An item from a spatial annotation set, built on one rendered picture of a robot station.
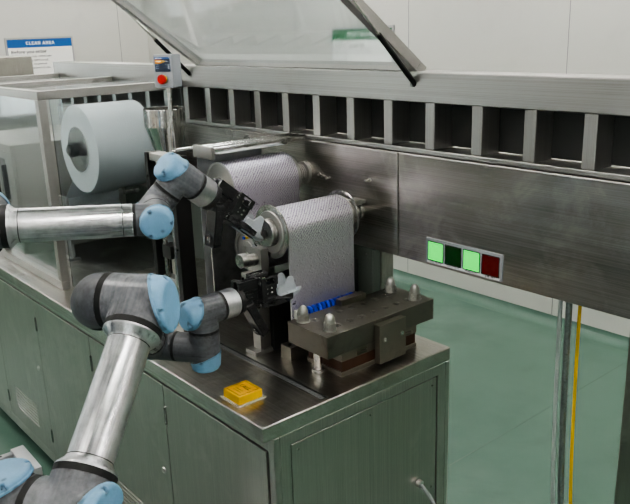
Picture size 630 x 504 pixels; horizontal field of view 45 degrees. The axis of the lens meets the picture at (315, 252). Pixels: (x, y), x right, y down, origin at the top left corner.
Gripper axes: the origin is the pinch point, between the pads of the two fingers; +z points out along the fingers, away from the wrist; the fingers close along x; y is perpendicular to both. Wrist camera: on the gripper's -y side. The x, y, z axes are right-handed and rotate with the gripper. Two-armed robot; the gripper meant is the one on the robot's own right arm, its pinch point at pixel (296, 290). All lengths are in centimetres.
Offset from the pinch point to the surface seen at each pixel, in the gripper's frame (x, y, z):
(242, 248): 20.3, 8.3, -2.9
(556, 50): 91, 51, 263
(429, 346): -21.7, -19.1, 29.9
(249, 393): -13.3, -16.7, -26.4
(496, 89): -41, 53, 31
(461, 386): 68, -109, 159
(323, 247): -0.3, 10.0, 10.0
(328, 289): -0.3, -2.7, 11.4
